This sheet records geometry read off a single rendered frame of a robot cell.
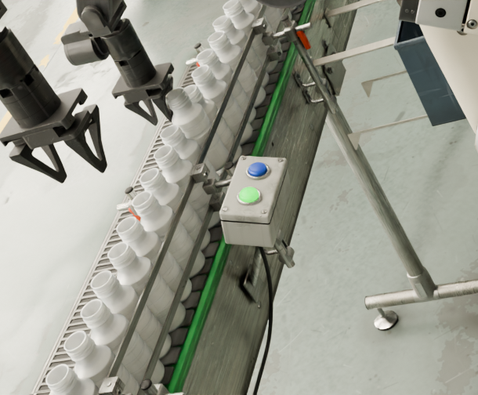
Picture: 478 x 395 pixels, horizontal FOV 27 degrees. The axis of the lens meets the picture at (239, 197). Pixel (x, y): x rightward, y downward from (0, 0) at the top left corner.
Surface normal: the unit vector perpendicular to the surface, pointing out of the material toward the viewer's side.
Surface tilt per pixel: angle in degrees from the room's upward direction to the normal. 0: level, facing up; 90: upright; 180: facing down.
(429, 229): 0
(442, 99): 90
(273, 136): 90
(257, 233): 90
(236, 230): 90
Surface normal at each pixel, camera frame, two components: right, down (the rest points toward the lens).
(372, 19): -0.45, -0.72
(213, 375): 0.86, -0.19
